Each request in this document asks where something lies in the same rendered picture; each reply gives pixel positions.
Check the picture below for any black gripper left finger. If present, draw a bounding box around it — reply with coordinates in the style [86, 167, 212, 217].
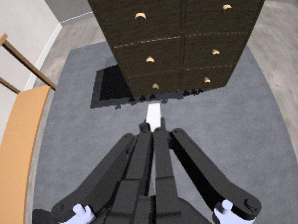
[51, 104, 154, 224]

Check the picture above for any small wooden chest of drawers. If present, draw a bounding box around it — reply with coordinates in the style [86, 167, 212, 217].
[87, 0, 265, 97]

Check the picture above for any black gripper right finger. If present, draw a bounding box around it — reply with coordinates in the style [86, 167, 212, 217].
[153, 103, 262, 224]

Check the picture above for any brown wooden drawer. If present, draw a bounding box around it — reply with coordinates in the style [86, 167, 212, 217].
[127, 69, 179, 95]
[93, 0, 180, 43]
[114, 35, 180, 75]
[185, 0, 261, 32]
[183, 31, 248, 67]
[181, 65, 233, 90]

